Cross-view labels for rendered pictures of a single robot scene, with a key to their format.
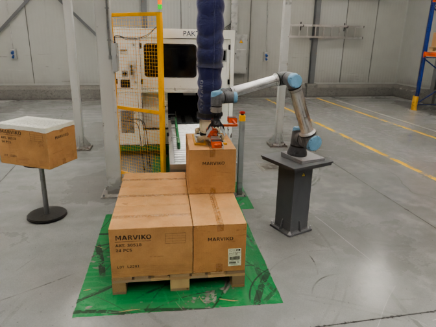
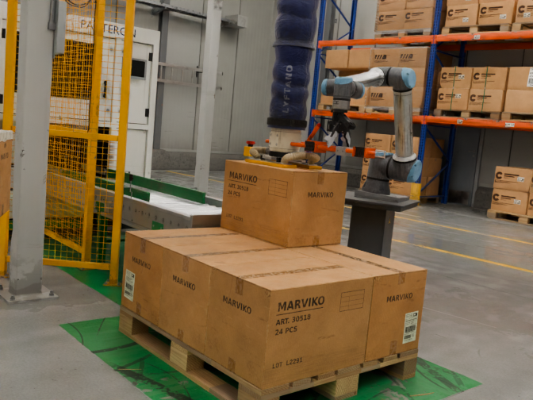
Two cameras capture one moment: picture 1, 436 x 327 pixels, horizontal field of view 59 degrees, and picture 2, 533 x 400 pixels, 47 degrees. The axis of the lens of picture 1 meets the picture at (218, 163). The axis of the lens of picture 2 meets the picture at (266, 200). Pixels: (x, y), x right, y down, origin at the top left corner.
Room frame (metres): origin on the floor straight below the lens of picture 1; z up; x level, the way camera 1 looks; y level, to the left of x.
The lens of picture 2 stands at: (0.56, 2.02, 1.15)
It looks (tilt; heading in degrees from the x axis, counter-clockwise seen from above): 7 degrees down; 327
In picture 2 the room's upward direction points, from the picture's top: 5 degrees clockwise
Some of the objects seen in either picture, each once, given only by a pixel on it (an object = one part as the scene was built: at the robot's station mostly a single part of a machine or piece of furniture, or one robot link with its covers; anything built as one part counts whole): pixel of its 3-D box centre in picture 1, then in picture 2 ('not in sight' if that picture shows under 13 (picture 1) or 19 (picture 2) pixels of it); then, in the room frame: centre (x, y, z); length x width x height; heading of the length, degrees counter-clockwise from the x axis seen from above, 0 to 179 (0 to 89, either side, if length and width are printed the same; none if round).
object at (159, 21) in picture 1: (137, 104); (65, 125); (4.70, 1.00, 1.05); 0.87 x 0.10 x 2.10; 60
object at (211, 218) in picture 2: (204, 165); (238, 217); (3.80, 0.15, 0.58); 0.70 x 0.03 x 0.06; 98
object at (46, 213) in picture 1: (43, 189); not in sight; (3.75, 1.81, 0.31); 0.40 x 0.40 x 0.62
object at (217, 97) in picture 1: (217, 98); (343, 88); (3.07, 0.02, 1.38); 0.10 x 0.09 x 0.12; 111
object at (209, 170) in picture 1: (209, 161); (281, 201); (3.44, 0.08, 0.74); 0.60 x 0.40 x 0.40; 8
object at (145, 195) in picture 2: (174, 130); (93, 182); (5.28, 0.62, 0.60); 1.60 x 0.10 x 0.09; 8
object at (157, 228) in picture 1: (176, 215); (266, 287); (3.10, 0.35, 0.34); 1.20 x 1.00 x 0.40; 8
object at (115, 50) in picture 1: (115, 57); (55, 28); (4.42, 1.15, 1.62); 0.20 x 0.05 x 0.30; 8
